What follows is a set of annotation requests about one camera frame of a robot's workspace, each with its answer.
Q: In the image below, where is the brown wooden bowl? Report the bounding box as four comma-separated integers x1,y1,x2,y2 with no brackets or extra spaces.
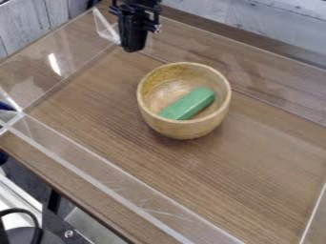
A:
137,62,231,140

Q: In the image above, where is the green rectangular block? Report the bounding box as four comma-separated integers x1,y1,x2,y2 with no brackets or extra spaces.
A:
158,88,215,120

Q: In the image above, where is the black base with screw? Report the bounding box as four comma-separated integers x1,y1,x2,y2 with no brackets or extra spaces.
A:
0,209,94,244

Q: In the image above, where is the clear acrylic tray enclosure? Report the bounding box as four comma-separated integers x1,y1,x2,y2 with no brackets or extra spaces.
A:
0,9,326,244

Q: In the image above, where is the black table leg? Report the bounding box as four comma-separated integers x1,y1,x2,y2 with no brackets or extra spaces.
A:
47,190,62,214

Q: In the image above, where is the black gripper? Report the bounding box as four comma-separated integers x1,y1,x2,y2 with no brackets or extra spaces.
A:
110,0,162,52

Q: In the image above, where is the black cable loop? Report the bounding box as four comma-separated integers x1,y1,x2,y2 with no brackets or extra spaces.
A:
0,208,43,244

